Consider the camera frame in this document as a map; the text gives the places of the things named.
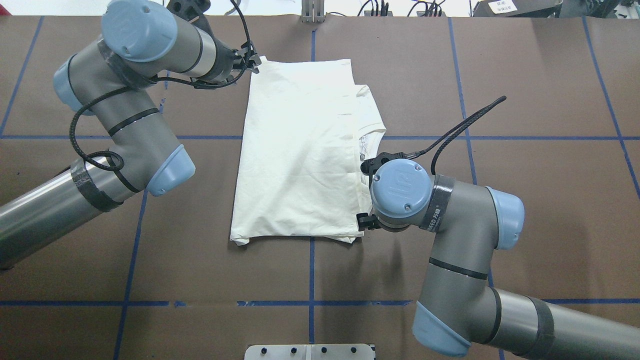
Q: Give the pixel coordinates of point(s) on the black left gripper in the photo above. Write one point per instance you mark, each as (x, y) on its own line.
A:
(226, 65)

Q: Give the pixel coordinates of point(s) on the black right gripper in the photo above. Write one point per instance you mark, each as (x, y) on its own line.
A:
(365, 220)

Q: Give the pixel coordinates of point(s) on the cream long-sleeve cat shirt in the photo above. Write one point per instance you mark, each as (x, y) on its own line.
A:
(308, 128)

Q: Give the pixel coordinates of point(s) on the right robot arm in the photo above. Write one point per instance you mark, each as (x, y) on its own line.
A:
(457, 307)

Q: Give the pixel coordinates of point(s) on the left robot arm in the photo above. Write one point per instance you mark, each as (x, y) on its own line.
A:
(124, 145)

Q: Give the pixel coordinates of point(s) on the aluminium frame post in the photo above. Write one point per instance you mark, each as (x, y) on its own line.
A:
(313, 11)

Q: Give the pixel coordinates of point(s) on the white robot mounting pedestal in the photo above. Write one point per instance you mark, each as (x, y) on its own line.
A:
(332, 351)

